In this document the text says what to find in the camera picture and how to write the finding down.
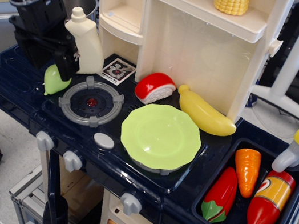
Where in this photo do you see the green plastic plate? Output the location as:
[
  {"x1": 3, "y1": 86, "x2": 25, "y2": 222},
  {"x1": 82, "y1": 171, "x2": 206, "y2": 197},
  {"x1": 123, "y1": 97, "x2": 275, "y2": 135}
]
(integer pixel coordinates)
[{"x1": 120, "y1": 104, "x2": 201, "y2": 171}]

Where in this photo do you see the orange toy carrot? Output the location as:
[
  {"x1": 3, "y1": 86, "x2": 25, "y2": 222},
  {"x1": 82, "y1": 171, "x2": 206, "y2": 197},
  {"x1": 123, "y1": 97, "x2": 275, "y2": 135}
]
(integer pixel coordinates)
[{"x1": 235, "y1": 149, "x2": 262, "y2": 199}]

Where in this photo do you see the red white toy sushi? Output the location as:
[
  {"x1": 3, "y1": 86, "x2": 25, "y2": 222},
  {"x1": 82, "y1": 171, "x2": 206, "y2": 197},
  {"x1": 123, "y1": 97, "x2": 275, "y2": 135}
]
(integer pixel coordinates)
[{"x1": 135, "y1": 73, "x2": 176, "y2": 105}]

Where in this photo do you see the grey left stove knob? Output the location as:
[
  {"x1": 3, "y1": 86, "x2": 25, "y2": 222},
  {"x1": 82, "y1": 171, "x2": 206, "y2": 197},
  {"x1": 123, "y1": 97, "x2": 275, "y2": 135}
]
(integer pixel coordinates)
[{"x1": 36, "y1": 131, "x2": 55, "y2": 152}]

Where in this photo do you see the stainless steel pot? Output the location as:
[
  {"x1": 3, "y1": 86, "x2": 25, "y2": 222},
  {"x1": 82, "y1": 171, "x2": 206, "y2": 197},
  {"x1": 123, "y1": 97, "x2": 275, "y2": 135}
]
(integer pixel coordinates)
[{"x1": 63, "y1": 0, "x2": 99, "y2": 22}]

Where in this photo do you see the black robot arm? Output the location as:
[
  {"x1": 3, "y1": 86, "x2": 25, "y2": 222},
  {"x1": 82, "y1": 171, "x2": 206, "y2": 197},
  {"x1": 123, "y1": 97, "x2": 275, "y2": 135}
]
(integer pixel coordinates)
[{"x1": 9, "y1": 0, "x2": 79, "y2": 81}]

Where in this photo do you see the grey toy stove burner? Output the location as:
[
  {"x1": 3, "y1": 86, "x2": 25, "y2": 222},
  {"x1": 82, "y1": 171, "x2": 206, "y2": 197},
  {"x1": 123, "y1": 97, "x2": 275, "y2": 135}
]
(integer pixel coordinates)
[{"x1": 58, "y1": 76, "x2": 124, "y2": 128}]

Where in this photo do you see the grey right stove knob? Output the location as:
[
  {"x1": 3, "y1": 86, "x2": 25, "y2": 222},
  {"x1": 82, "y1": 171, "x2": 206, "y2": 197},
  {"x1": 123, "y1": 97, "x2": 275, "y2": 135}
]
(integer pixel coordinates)
[{"x1": 120, "y1": 193, "x2": 142, "y2": 216}]

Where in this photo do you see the red toy ketchup bottle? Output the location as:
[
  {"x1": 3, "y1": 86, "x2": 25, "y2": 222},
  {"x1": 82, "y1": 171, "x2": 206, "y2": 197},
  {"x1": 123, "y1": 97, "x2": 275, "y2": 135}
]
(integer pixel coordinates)
[{"x1": 247, "y1": 170, "x2": 296, "y2": 224}]

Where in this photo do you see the cream toy kitchen cabinet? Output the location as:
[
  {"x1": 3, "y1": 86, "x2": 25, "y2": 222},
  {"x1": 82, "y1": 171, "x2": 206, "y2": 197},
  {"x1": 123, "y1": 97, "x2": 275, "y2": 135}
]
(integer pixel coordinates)
[{"x1": 99, "y1": 0, "x2": 293, "y2": 121}]

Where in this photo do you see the yellow toy corn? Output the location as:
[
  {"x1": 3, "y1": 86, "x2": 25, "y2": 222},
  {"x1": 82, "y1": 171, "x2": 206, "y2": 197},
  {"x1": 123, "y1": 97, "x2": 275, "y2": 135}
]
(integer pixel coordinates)
[{"x1": 213, "y1": 0, "x2": 250, "y2": 16}]

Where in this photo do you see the grey middle stove knob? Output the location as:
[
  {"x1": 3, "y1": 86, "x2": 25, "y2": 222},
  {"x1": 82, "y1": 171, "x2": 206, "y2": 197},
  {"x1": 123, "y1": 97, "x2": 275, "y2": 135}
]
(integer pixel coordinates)
[{"x1": 63, "y1": 150, "x2": 83, "y2": 172}]

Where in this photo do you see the red toy chili pepper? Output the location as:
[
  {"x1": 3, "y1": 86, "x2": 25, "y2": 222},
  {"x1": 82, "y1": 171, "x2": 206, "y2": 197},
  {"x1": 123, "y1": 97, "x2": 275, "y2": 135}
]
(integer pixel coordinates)
[{"x1": 201, "y1": 167, "x2": 238, "y2": 223}]

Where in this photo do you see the green toy pear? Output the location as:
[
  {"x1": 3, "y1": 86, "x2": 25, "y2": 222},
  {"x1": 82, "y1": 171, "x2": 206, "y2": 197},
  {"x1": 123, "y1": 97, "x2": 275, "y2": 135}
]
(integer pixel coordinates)
[{"x1": 43, "y1": 64, "x2": 72, "y2": 95}]

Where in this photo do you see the navy toy kitchen counter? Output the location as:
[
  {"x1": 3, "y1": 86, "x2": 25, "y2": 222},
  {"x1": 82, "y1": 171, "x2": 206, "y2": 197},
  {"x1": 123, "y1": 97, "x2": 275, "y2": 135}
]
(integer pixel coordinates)
[{"x1": 0, "y1": 45, "x2": 299, "y2": 224}]

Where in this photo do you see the grey stove knob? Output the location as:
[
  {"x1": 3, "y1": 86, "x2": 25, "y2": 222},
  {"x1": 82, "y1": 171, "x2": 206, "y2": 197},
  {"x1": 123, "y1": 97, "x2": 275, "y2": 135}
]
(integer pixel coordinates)
[
  {"x1": 63, "y1": 150, "x2": 83, "y2": 172},
  {"x1": 120, "y1": 193, "x2": 142, "y2": 216},
  {"x1": 36, "y1": 131, "x2": 55, "y2": 152}
]

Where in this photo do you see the black white sticker tag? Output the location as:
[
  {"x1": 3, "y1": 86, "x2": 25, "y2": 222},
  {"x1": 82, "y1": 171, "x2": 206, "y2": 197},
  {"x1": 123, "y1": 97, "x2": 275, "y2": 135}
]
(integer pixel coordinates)
[{"x1": 98, "y1": 58, "x2": 136, "y2": 86}]

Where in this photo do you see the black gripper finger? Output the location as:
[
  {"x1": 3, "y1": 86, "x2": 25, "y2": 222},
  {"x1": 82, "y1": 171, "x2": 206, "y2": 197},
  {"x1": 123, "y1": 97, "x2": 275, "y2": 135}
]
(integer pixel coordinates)
[
  {"x1": 52, "y1": 42, "x2": 80, "y2": 82},
  {"x1": 16, "y1": 35, "x2": 56, "y2": 68}
]

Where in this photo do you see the grey oval button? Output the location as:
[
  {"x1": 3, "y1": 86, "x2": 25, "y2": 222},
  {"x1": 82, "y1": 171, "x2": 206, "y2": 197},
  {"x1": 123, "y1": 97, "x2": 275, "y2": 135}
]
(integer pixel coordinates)
[{"x1": 94, "y1": 132, "x2": 115, "y2": 150}]

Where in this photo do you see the grey yellow toy faucet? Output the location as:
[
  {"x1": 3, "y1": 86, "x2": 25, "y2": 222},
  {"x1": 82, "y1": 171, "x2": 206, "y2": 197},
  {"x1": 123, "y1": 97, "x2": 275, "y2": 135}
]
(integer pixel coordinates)
[{"x1": 272, "y1": 129, "x2": 299, "y2": 173}]

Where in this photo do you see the yellow toy banana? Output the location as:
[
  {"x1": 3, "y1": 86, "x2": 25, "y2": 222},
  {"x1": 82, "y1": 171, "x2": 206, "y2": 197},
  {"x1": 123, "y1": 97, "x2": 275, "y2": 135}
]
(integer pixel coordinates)
[{"x1": 178, "y1": 85, "x2": 237, "y2": 137}]

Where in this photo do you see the cream toy detergent jug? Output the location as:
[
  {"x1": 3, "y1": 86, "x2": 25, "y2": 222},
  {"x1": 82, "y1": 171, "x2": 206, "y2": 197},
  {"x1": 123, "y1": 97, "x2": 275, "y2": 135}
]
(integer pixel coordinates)
[{"x1": 65, "y1": 6, "x2": 104, "y2": 74}]

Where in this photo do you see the white stand pole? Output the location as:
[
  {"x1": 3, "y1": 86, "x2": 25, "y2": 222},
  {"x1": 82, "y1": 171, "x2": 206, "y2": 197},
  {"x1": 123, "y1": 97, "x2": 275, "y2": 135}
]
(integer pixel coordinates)
[{"x1": 252, "y1": 36, "x2": 299, "y2": 119}]

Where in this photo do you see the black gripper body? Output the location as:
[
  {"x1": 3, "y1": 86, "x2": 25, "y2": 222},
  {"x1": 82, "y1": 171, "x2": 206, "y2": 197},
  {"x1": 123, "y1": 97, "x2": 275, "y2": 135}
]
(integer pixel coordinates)
[{"x1": 4, "y1": 0, "x2": 84, "y2": 55}]

